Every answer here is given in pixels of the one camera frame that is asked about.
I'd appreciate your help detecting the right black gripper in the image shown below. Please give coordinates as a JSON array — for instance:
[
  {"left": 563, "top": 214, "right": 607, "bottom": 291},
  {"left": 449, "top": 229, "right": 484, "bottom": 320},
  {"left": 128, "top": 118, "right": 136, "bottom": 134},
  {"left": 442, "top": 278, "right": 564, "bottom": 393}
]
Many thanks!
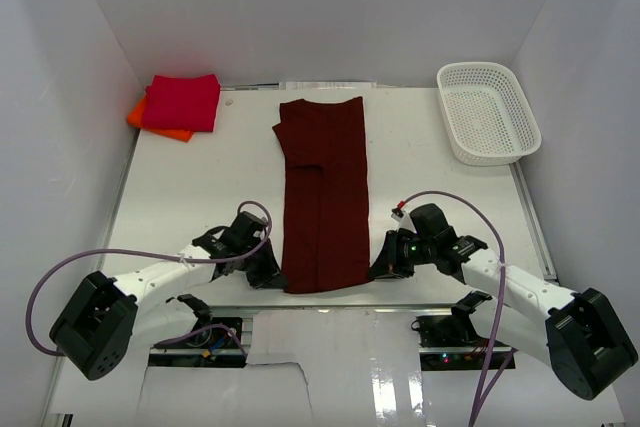
[{"left": 366, "top": 230, "right": 435, "bottom": 279}]

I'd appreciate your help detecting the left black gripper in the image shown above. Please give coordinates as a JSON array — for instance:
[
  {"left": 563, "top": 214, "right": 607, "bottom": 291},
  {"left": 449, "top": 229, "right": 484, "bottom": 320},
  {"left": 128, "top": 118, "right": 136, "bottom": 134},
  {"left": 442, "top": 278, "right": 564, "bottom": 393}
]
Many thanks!
[{"left": 236, "top": 237, "right": 288, "bottom": 288}]

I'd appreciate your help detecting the dark red t-shirt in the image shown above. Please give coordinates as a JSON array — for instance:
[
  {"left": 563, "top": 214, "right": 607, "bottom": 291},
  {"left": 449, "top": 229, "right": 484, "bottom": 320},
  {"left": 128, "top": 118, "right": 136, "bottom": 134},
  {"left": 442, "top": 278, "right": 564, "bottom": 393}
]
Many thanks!
[{"left": 273, "top": 97, "right": 370, "bottom": 294}]

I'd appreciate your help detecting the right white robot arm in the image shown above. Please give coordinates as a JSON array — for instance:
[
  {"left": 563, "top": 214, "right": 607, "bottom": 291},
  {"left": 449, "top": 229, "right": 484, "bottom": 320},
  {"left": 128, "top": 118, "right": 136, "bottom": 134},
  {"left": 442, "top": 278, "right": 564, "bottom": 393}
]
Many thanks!
[{"left": 367, "top": 204, "right": 639, "bottom": 400}]

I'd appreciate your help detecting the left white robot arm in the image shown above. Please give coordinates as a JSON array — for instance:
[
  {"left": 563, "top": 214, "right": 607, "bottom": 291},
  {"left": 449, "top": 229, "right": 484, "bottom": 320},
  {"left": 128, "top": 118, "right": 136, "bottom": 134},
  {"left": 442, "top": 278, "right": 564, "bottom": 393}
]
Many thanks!
[{"left": 49, "top": 209, "right": 286, "bottom": 381}]

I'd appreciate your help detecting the white perforated plastic basket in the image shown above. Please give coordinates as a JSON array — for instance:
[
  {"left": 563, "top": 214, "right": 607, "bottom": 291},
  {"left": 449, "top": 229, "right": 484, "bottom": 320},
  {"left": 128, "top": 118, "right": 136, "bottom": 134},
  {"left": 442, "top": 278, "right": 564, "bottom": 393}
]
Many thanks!
[{"left": 436, "top": 62, "right": 542, "bottom": 167}]

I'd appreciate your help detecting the folded crimson t-shirt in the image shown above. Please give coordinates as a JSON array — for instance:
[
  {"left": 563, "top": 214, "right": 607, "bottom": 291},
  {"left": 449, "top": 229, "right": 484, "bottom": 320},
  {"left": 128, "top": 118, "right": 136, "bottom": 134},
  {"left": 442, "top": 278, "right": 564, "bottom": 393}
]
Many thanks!
[{"left": 141, "top": 74, "right": 221, "bottom": 133}]

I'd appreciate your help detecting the folded orange t-shirt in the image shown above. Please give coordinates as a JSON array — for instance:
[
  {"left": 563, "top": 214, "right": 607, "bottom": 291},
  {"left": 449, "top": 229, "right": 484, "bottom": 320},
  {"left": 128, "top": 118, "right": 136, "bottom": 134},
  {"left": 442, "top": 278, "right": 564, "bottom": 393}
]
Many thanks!
[{"left": 125, "top": 96, "right": 195, "bottom": 143}]

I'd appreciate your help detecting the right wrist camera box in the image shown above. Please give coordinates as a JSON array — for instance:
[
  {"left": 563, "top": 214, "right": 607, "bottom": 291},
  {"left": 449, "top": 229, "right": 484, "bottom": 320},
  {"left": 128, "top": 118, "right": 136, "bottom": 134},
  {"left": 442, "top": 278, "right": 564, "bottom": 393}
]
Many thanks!
[{"left": 391, "top": 201, "right": 416, "bottom": 233}]

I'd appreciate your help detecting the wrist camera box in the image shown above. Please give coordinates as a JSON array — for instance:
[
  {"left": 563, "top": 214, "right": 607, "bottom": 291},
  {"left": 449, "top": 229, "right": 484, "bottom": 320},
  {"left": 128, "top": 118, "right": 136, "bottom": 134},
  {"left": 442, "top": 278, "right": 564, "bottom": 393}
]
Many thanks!
[
  {"left": 247, "top": 213, "right": 269, "bottom": 238},
  {"left": 391, "top": 201, "right": 416, "bottom": 233}
]

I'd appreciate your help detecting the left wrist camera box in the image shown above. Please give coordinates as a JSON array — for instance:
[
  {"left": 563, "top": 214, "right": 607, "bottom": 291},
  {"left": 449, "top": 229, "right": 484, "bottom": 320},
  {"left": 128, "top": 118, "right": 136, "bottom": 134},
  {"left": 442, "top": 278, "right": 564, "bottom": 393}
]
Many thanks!
[{"left": 247, "top": 213, "right": 269, "bottom": 238}]

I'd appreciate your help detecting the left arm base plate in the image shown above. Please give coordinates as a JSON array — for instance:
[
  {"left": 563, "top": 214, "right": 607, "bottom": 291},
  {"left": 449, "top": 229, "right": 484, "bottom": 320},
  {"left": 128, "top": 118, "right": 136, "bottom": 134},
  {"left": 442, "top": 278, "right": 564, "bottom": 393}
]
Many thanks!
[{"left": 148, "top": 328, "right": 246, "bottom": 369}]

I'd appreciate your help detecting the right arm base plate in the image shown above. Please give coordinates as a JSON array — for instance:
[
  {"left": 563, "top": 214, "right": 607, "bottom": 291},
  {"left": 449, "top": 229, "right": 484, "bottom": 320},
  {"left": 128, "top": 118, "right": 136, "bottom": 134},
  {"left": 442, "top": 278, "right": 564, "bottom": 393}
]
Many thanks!
[{"left": 410, "top": 314, "right": 489, "bottom": 372}]

